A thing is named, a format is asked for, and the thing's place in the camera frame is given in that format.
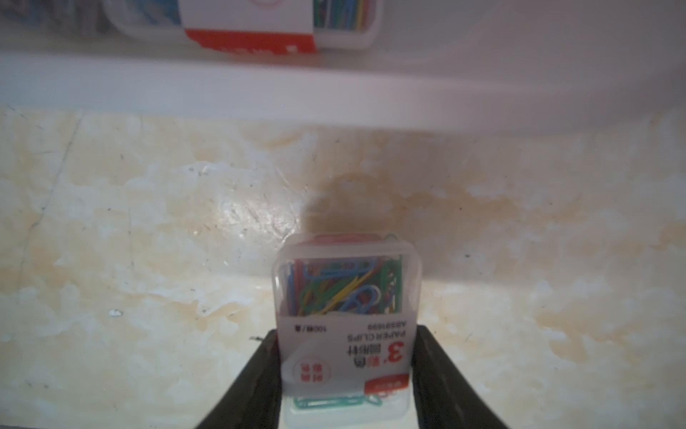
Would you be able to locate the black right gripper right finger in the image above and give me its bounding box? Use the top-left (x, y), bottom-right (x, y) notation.
top-left (412, 325), bottom-right (507, 429)

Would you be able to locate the white plastic storage box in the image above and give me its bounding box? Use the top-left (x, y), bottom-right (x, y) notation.
top-left (1, 1), bottom-right (685, 134)

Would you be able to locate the paper clip box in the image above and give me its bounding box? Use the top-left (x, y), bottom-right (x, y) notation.
top-left (104, 1), bottom-right (383, 55)
top-left (273, 232), bottom-right (423, 428)

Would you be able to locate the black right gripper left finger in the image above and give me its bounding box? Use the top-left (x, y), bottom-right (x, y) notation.
top-left (198, 330), bottom-right (282, 428)

